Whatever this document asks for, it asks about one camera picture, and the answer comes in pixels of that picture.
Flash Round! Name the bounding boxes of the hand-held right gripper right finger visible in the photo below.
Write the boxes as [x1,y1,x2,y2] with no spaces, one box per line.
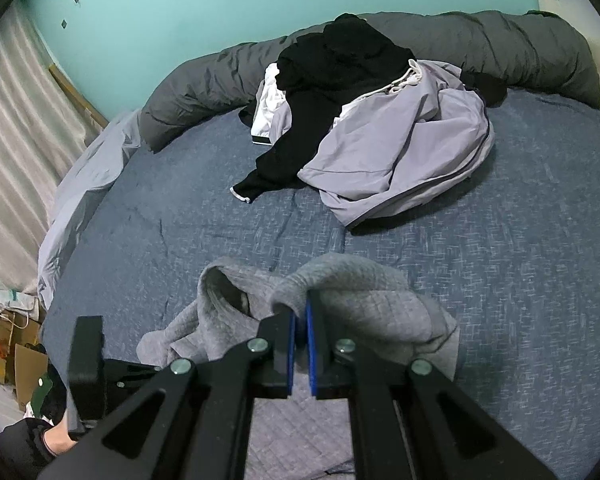
[305,300,561,480]

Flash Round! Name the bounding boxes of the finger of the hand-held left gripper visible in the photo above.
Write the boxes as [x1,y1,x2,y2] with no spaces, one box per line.
[105,357,163,392]

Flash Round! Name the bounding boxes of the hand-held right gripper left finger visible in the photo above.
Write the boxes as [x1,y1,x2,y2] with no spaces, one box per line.
[37,305,297,480]

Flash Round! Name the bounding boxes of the grey knitted sweater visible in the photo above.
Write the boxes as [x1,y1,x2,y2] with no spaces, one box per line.
[137,254,461,480]

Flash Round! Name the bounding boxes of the brown cardboard box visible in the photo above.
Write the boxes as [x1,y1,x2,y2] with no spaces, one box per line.
[14,342,49,411]

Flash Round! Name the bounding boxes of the cardboard boxes on floor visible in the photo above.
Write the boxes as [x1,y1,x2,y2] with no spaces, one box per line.
[0,310,42,386]

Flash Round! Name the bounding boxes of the white plastic bag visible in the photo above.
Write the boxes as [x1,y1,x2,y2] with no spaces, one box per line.
[0,289,40,318]

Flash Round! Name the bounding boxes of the light grey pillow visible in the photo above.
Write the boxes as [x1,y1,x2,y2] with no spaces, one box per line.
[37,110,143,306]

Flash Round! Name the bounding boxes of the light purple jacket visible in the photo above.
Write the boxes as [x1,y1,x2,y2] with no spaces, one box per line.
[270,60,496,228]

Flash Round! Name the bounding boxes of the beige striped curtain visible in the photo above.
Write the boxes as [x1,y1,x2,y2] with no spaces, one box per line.
[0,2,106,281]

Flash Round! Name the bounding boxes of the white garment with black trim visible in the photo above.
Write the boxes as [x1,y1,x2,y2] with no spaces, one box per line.
[250,62,288,146]

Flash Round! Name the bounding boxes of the dark grey duvet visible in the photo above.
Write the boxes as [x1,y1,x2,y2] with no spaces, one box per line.
[139,10,600,153]

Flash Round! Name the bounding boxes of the wooden frame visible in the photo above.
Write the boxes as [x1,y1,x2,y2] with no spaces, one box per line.
[49,64,110,130]

